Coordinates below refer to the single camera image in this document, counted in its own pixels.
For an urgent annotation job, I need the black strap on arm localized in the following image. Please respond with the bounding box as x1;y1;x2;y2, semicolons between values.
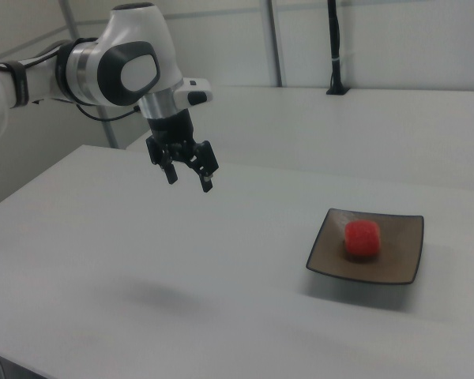
7;61;32;109

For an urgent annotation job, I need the square brown ceramic plate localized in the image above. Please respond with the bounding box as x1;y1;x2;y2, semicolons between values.
305;207;426;287

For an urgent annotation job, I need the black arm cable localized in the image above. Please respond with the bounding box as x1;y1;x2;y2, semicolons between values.
0;38;140;122

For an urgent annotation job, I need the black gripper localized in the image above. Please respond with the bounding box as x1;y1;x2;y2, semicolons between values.
145;109;220;193

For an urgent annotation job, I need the black pole with base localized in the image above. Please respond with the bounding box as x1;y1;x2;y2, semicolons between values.
325;0;351;96

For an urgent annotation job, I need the red apple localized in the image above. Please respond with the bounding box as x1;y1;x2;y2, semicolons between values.
344;220;382;258

